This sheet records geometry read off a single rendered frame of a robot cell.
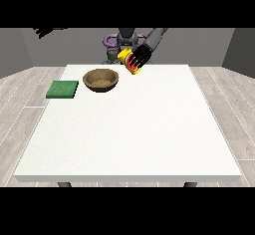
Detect grey robot trunk purple rings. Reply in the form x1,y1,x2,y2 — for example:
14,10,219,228
101,28,149,66

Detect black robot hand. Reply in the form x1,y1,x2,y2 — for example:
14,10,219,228
32,28,69,40
127,43,153,70

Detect green square pad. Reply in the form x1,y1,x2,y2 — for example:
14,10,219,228
45,80,80,100

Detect brown wooden bowl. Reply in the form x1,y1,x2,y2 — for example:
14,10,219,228
82,68,120,94

